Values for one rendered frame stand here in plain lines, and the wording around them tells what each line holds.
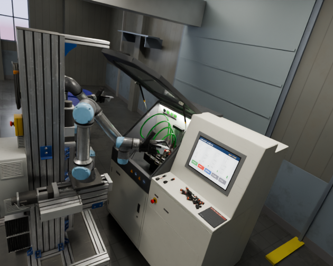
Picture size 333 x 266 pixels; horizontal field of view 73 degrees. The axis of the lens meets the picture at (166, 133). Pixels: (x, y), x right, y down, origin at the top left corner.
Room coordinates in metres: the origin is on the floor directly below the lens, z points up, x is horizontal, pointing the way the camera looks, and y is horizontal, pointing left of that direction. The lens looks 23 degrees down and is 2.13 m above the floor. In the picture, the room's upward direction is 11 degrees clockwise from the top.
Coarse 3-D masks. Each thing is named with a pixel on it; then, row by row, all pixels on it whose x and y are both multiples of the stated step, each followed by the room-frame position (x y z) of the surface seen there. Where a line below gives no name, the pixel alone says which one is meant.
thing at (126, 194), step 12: (120, 168) 2.04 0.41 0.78; (120, 180) 2.02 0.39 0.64; (132, 180) 1.87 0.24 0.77; (120, 192) 2.00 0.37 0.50; (132, 192) 1.85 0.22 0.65; (144, 192) 1.73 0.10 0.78; (108, 204) 2.15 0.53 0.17; (120, 204) 1.98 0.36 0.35; (132, 204) 1.83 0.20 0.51; (144, 204) 1.71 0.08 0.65; (120, 216) 1.96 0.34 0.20; (132, 216) 1.81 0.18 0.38; (132, 228) 1.79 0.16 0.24
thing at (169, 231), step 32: (192, 128) 1.88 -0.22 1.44; (224, 128) 1.71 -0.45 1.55; (256, 160) 1.44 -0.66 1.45; (160, 192) 1.58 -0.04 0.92; (256, 192) 1.57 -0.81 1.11; (160, 224) 1.53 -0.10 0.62; (192, 224) 1.31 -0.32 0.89; (160, 256) 1.47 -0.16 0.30; (192, 256) 1.25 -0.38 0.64; (224, 256) 1.46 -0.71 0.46
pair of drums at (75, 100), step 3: (84, 90) 4.24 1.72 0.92; (87, 90) 4.29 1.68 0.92; (69, 93) 3.86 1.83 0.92; (87, 93) 4.07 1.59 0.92; (90, 93) 4.11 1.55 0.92; (69, 96) 3.75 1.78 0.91; (72, 96) 3.76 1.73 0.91; (75, 96) 3.78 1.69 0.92; (69, 99) 3.54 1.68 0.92; (72, 99) 3.57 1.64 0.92; (75, 99) 3.60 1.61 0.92; (78, 99) 3.63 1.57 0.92; (72, 102) 3.42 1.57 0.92; (75, 102) 3.44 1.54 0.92; (78, 102) 3.47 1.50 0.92; (75, 105) 3.32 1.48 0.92
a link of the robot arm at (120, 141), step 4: (116, 140) 1.32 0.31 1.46; (120, 140) 1.32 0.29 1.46; (124, 140) 1.33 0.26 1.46; (128, 140) 1.34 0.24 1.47; (132, 140) 1.35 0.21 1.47; (116, 144) 1.31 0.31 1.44; (120, 144) 1.31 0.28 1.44; (124, 144) 1.32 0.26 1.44; (128, 144) 1.32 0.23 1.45; (132, 144) 1.33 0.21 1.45; (120, 148) 1.32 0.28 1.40; (124, 148) 1.32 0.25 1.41; (128, 148) 1.33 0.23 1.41
